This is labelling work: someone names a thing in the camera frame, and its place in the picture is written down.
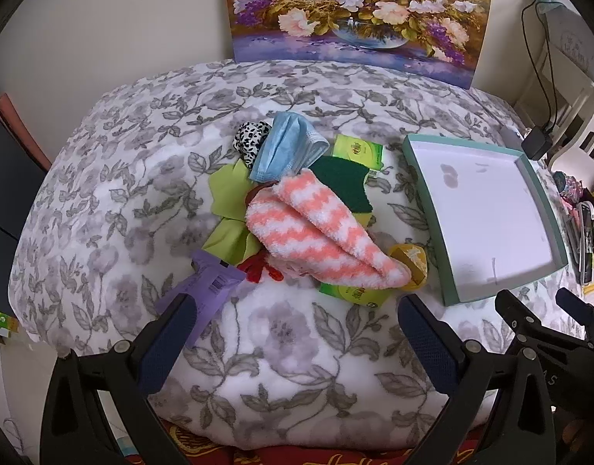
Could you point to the gold round packet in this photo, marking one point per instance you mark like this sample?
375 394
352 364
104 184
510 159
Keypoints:
413 261

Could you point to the teal cardboard box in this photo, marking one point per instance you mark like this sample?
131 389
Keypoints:
490 213

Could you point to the grey floral blanket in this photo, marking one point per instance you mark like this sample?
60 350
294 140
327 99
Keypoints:
277 339

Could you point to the dark furniture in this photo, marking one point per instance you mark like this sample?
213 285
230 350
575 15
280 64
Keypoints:
6 203

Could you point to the blue face mask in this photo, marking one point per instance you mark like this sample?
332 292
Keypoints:
287 150

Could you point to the lime green cloth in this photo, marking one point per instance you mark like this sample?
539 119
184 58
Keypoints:
229 193

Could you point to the multicoloured cylinder toy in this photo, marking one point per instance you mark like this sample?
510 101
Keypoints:
565 184

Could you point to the purple packet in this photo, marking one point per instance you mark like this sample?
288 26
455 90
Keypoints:
205 281

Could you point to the white plastic basket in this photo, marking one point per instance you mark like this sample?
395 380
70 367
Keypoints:
592 126

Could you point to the green tissue packet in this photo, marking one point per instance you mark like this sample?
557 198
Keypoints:
360 147
350 294

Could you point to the red fabric ornament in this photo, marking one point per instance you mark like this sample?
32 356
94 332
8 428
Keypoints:
256 271

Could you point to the smartphone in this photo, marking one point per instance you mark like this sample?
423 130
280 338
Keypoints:
587 232

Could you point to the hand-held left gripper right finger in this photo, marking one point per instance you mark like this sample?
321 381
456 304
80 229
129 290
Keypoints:
427 344

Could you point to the pink white striped sock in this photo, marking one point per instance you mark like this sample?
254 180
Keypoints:
306 223

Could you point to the green scouring sponge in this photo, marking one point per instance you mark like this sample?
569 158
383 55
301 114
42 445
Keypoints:
340 179

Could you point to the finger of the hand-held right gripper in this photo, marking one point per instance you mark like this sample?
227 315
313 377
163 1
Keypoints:
517 315
580 307

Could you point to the leopard print scrunchie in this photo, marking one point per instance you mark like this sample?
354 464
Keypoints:
246 143

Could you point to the floral painting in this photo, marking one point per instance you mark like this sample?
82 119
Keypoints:
355 9

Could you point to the black charger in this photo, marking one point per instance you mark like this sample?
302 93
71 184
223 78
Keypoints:
536 143

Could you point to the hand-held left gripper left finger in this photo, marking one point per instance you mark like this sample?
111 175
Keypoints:
166 344

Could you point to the red patterned cloth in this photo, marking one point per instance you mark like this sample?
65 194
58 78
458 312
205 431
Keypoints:
277 456

